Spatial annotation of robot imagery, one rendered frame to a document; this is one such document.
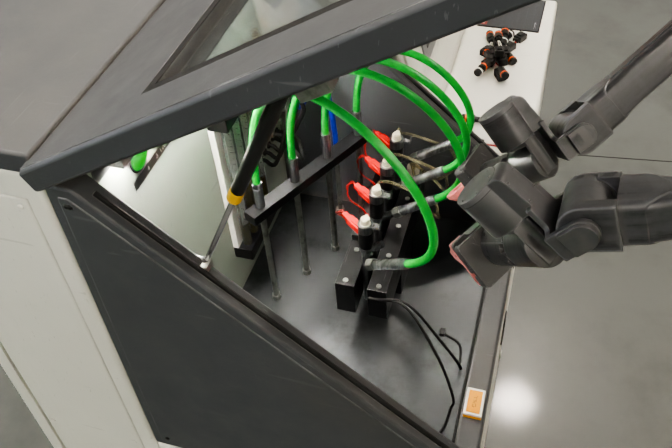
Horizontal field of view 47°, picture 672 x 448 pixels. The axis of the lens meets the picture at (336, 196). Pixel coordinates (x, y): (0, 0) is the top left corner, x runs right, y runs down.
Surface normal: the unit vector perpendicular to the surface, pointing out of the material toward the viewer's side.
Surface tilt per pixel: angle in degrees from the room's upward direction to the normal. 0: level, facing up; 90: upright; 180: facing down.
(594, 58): 0
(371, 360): 0
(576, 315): 0
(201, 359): 90
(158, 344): 90
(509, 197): 84
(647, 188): 20
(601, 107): 54
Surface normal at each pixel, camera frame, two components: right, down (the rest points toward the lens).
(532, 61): -0.06, -0.72
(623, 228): -0.37, 0.54
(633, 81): 0.05, 0.10
